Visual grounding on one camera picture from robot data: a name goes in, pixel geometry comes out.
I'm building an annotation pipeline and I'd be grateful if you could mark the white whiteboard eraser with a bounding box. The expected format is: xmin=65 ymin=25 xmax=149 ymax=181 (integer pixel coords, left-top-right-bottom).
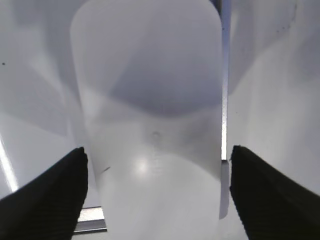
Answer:
xmin=70 ymin=0 xmax=222 ymax=240

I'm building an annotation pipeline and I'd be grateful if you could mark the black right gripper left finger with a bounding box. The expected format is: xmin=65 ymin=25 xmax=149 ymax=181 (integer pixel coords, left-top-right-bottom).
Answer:
xmin=0 ymin=147 xmax=88 ymax=240

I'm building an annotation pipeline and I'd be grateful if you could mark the whiteboard with grey frame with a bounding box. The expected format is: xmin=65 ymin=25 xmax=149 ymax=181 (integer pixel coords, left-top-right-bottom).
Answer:
xmin=0 ymin=0 xmax=320 ymax=239

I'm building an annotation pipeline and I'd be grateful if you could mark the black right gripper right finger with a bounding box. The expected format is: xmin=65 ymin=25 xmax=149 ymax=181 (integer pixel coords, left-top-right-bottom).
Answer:
xmin=230 ymin=145 xmax=320 ymax=240

